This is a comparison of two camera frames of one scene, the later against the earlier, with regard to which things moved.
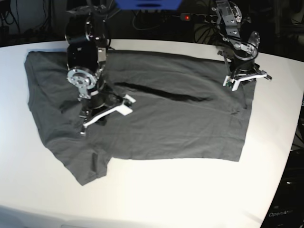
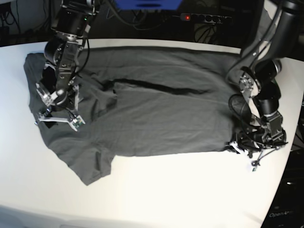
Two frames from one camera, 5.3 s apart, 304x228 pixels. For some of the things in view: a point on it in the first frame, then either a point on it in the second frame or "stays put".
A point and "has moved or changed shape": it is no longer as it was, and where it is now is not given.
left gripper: (239, 65) to (253, 137)
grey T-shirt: (182, 110) has moved or changed shape
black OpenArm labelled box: (286, 208) stays put
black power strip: (199, 17) stays put
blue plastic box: (148, 4) stays put
